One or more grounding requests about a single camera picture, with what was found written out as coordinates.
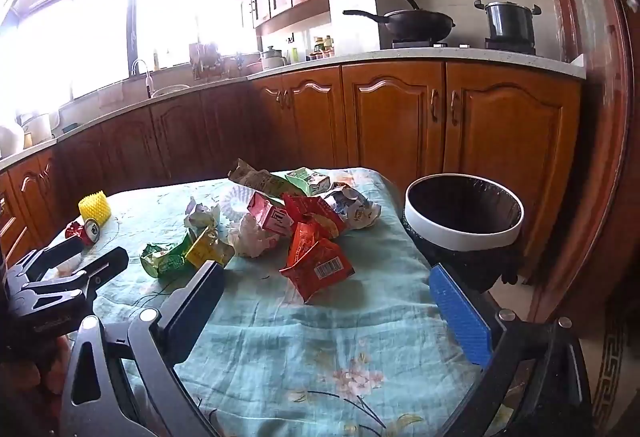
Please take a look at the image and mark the silver blue crumpled wrapper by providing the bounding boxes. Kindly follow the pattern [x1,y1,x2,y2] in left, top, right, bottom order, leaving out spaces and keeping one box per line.
[322,184,382,232]

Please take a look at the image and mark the crushed red can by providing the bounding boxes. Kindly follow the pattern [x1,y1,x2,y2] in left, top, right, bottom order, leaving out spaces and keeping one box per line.
[65,218,101,248]

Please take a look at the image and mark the sink faucet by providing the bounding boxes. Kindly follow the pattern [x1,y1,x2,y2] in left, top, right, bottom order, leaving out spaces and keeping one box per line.
[131,58,153,99]

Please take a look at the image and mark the yellow crumpled wrapper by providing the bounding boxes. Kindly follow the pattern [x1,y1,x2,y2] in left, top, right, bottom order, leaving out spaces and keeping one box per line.
[185,227,236,268]

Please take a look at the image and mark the white rimmed trash bin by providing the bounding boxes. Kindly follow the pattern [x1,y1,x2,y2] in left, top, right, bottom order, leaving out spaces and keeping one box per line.
[401,174,525,293]

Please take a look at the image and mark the red and white carton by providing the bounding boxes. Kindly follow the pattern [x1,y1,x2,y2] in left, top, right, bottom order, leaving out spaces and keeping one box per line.
[246,192,296,235]

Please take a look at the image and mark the red barcode snack packet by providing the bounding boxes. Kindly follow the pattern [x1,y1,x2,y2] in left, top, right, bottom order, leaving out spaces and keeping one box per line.
[279,221,357,304]

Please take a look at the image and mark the white crumpled tissue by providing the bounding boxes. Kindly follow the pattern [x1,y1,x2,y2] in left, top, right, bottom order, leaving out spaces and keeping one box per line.
[227,213,278,259]

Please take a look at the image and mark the white crumpled paper wrapper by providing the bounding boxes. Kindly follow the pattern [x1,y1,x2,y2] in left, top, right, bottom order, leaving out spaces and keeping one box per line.
[184,197,221,230]

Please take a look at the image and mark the teal floral tablecloth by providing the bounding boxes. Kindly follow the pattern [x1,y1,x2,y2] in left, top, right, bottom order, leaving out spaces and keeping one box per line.
[65,166,501,437]

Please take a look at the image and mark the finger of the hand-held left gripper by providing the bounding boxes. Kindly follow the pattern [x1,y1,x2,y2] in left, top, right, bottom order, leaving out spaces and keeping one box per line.
[6,239,83,285]
[22,247,129,313]

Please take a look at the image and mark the red crumpled snack packet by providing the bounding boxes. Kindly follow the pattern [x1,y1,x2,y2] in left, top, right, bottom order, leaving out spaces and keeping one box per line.
[282,194,348,240]

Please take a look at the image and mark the yellow foam fruit net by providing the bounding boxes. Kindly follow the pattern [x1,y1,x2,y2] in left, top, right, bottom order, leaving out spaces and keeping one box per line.
[78,190,112,224]

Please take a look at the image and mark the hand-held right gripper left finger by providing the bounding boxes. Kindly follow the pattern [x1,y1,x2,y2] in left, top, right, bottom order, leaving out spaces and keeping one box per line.
[60,261,226,437]

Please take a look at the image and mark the black cooking pot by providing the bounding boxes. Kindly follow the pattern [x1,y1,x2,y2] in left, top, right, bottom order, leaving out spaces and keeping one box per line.
[474,0,542,49]

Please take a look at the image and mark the green crumpled wrapper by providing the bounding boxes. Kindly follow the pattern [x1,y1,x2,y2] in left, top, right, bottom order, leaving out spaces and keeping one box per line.
[140,242,193,278]

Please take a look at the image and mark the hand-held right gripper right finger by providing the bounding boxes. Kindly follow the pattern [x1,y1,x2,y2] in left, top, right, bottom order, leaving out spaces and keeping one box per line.
[428,263,596,437]

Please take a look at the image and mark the brown and green packet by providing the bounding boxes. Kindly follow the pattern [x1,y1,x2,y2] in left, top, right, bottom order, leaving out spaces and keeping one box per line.
[228,158,307,199]

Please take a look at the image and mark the green drink carton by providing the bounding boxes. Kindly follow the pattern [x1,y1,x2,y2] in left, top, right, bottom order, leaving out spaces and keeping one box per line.
[285,167,332,197]

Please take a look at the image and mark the kitchen window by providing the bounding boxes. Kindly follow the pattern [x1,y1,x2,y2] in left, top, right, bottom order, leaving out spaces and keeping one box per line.
[0,0,201,118]

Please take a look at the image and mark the dish rack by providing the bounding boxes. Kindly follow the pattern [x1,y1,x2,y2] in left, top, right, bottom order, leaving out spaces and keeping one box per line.
[189,42,226,80]

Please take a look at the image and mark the wooden glass door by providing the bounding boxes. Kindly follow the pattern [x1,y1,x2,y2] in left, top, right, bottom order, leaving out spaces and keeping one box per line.
[530,0,636,323]

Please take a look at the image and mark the gas stove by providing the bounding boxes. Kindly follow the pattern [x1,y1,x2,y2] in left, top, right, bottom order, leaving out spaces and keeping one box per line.
[380,37,538,56]

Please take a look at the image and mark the wooden lower kitchen cabinets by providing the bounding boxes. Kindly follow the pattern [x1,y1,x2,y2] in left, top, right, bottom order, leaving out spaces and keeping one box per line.
[0,60,583,278]

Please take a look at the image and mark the white kitchen countertop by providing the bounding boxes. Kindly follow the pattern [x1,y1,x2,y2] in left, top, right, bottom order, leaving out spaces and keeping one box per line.
[0,48,587,173]

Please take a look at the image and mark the row of seasoning bottles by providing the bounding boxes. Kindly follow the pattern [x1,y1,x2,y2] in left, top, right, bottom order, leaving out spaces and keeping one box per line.
[307,36,336,62]

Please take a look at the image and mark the black wok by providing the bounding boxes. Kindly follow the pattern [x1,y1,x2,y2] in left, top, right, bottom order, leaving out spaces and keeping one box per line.
[342,0,457,43]

